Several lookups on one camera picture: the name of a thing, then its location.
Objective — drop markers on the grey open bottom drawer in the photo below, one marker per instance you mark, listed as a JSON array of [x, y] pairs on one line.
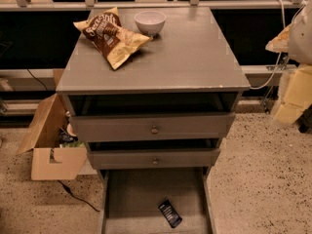
[[131, 199]]

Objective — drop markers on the items inside cardboard box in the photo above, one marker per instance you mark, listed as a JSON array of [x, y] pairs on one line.
[[66, 135]]

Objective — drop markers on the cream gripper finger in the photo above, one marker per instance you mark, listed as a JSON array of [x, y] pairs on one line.
[[280, 43]]

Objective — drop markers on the yellow brown chip bag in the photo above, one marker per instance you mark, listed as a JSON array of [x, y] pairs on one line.
[[111, 39]]

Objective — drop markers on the white ceramic bowl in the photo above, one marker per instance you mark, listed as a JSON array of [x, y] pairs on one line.
[[150, 22]]

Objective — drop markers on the grey top drawer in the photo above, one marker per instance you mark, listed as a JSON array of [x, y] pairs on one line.
[[151, 127]]

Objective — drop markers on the dark blue rxbar wrapper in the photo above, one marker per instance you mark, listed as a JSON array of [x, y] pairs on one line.
[[170, 214]]

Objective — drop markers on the grey middle drawer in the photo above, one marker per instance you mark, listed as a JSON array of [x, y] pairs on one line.
[[157, 158]]

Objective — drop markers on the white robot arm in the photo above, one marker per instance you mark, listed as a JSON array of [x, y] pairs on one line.
[[295, 87]]

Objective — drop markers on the grey wooden drawer cabinet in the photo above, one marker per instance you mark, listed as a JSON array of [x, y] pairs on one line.
[[188, 69]]

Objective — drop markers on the open cardboard box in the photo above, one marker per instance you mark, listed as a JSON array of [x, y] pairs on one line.
[[49, 160]]

